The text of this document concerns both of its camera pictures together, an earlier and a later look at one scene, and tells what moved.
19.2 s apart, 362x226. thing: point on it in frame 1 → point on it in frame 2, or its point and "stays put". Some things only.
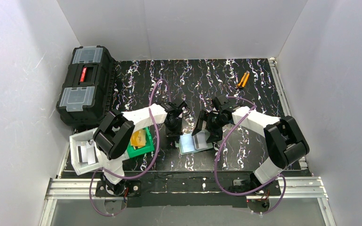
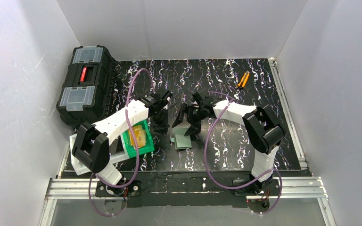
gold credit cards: [138, 138] stays put
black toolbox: [86, 92] stays put
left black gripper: [173, 133] → [160, 117]
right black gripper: [208, 128] → [190, 113]
